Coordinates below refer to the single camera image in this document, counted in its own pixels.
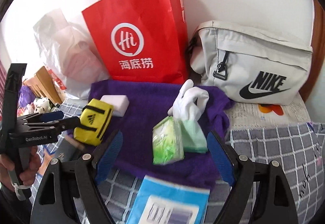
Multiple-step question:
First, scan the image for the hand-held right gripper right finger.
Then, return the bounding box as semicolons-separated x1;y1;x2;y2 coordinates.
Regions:
207;131;299;224

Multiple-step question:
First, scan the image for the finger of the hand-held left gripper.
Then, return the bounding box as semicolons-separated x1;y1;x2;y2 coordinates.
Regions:
25;116;82;135
18;110;64;125

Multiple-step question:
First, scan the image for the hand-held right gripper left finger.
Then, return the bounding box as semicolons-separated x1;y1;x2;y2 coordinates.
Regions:
30;130;124;224

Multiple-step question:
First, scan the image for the yellow pouch with black strap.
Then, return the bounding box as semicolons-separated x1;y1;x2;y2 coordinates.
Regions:
74;98;114;146

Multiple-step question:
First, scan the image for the dark tea tin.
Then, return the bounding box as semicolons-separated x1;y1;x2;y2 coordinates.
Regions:
51;134;86;164

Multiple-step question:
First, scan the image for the light green cloth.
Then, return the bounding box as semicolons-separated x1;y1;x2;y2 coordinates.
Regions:
181;120;207;153

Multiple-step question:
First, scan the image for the white sponge block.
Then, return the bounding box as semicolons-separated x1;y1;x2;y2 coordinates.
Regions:
100;95;129;117

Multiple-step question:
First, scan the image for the purple cloth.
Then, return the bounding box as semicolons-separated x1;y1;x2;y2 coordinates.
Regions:
86;80;235;189

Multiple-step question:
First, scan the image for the green tissue pack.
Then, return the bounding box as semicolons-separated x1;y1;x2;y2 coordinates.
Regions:
152;115;185;165

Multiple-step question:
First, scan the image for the blue tissue pack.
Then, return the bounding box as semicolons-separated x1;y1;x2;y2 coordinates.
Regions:
126;174;211;224

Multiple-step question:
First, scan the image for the white glove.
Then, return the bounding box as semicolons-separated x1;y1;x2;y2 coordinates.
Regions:
168;79;209;122

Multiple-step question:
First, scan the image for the person's left hand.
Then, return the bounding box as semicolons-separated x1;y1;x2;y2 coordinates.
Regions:
0;153;41;190

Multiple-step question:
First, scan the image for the pastel printed quilt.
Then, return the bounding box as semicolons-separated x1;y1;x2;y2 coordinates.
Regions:
15;102;38;118

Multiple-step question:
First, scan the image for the purple plush toy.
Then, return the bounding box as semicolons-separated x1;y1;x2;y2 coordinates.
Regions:
20;86;32;106

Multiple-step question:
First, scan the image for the black spotted white cloth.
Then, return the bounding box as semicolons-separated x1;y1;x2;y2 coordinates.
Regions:
33;97;55;113

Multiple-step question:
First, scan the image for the grey checked tablecloth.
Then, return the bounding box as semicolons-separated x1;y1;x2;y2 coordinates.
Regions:
33;101;325;224

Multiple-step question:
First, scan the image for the white plastic shopping bag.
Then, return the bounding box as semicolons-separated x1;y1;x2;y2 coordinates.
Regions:
32;8;112;100

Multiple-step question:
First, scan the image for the grey waist bag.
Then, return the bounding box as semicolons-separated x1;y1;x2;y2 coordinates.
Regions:
188;20;313;106

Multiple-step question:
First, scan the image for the red paper bag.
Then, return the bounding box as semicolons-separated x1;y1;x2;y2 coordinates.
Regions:
81;0;190;85

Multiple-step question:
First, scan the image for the wooden door frame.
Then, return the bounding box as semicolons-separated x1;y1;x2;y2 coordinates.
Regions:
303;0;325;103

